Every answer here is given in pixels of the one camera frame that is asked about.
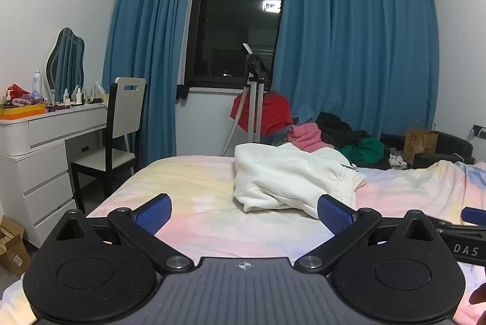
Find white dressing table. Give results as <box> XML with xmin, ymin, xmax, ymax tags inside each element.
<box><xmin>0</xmin><ymin>103</ymin><xmax>109</xmax><ymax>248</ymax></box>

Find white pants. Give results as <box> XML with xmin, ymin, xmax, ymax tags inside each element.
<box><xmin>233</xmin><ymin>143</ymin><xmax>368</xmax><ymax>220</ymax></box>

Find bed with pastel sheet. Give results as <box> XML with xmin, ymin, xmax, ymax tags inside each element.
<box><xmin>0</xmin><ymin>155</ymin><xmax>486</xmax><ymax>325</ymax></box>

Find white and black chair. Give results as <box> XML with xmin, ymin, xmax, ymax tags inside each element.
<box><xmin>70</xmin><ymin>77</ymin><xmax>148</xmax><ymax>212</ymax></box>

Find pile of clothes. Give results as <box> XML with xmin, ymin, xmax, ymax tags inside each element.
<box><xmin>316</xmin><ymin>112</ymin><xmax>371</xmax><ymax>149</ymax></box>

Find black sofa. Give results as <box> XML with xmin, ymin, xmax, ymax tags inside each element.
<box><xmin>380</xmin><ymin>131</ymin><xmax>475</xmax><ymax>170</ymax></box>

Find red pouch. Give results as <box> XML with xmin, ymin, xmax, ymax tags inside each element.
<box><xmin>5</xmin><ymin>83</ymin><xmax>31</xmax><ymax>100</ymax></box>

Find blue curtain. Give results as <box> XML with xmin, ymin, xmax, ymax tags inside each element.
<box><xmin>102</xmin><ymin>0</ymin><xmax>200</xmax><ymax>168</ymax></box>
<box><xmin>271</xmin><ymin>0</ymin><xmax>437</xmax><ymax>155</ymax></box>

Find cardboard box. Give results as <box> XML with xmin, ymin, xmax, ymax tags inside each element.
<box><xmin>0</xmin><ymin>215</ymin><xmax>32</xmax><ymax>278</ymax></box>

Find white patterned cloth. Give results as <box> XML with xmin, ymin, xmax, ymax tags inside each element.
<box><xmin>387</xmin><ymin>154</ymin><xmax>409</xmax><ymax>169</ymax></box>

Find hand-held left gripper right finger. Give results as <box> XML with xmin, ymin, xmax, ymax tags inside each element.
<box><xmin>294</xmin><ymin>194</ymin><xmax>441</xmax><ymax>276</ymax></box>

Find dark window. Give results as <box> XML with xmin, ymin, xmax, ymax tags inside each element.
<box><xmin>185</xmin><ymin>0</ymin><xmax>285</xmax><ymax>88</ymax></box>

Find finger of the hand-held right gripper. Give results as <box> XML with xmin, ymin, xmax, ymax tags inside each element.
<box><xmin>429</xmin><ymin>207</ymin><xmax>486</xmax><ymax>234</ymax></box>

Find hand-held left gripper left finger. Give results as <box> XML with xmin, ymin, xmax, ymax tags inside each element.
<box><xmin>49</xmin><ymin>194</ymin><xmax>194</xmax><ymax>272</ymax></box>

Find pink garment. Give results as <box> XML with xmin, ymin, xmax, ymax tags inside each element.
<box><xmin>286</xmin><ymin>122</ymin><xmax>335</xmax><ymax>152</ymax></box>

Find orange box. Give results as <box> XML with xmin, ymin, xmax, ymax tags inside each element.
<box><xmin>0</xmin><ymin>104</ymin><xmax>46</xmax><ymax>120</ymax></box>

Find red garment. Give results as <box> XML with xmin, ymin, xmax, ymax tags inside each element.
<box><xmin>229</xmin><ymin>90</ymin><xmax>294</xmax><ymax>138</ymax></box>

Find wavy vanity mirror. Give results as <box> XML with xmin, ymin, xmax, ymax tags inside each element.
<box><xmin>46</xmin><ymin>28</ymin><xmax>86</xmax><ymax>103</ymax></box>

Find garment steamer stand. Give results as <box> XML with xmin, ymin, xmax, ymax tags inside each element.
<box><xmin>220</xmin><ymin>43</ymin><xmax>272</xmax><ymax>159</ymax></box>

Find brown paper bag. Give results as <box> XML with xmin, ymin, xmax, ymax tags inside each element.
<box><xmin>402</xmin><ymin>128</ymin><xmax>438</xmax><ymax>164</ymax></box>

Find green garment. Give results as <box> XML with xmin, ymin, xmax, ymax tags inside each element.
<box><xmin>341</xmin><ymin>137</ymin><xmax>386</xmax><ymax>166</ymax></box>

